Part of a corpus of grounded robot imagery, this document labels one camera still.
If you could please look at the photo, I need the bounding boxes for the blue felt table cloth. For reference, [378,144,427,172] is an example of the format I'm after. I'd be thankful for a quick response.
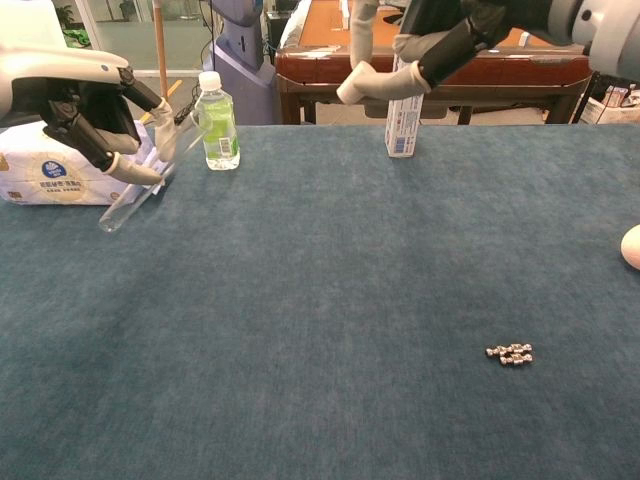
[0,123,640,480]

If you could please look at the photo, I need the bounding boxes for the black tripod stand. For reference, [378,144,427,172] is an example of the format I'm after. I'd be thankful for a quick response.
[572,73,600,125]

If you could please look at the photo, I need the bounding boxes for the water bottle green label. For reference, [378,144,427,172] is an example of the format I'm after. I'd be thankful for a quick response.
[194,70,242,172]

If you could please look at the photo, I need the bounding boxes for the white printed packages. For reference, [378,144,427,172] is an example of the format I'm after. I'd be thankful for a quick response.
[583,83,640,126]

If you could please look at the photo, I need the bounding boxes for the brown mahjong table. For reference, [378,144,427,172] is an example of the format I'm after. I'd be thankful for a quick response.
[274,0,602,126]

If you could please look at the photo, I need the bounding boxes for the small metal bead cluster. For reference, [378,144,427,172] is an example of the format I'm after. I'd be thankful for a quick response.
[484,342,535,368]

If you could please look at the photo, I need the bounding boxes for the wooden pole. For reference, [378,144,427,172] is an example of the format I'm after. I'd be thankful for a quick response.
[152,0,170,105]

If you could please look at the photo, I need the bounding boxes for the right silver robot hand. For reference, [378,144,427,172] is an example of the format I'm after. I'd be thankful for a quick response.
[348,0,551,101]

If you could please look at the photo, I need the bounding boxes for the white blue toothpaste box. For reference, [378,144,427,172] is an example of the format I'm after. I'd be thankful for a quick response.
[384,52,427,160]

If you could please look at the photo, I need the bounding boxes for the blue grey machine base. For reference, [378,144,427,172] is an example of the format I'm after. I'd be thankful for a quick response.
[202,0,278,126]

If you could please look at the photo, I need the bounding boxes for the black floor cable bundle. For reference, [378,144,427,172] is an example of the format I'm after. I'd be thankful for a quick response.
[158,78,205,126]

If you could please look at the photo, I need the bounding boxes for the green toy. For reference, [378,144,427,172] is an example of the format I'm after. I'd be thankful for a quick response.
[63,28,92,52]

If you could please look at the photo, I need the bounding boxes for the pale pink egg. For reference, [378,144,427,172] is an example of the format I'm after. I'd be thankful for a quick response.
[620,224,640,272]

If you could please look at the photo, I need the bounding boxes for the transparent glass test tube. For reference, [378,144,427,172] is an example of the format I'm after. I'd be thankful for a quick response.
[98,110,209,235]

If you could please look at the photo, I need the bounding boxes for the white purple tissue pack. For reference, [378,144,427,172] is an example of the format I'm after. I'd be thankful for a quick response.
[0,119,169,208]

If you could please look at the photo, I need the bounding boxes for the white chair wooden legs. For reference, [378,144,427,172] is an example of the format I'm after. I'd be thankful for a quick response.
[0,0,66,51]

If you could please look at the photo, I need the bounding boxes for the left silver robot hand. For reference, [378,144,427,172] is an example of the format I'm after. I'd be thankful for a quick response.
[0,46,179,189]

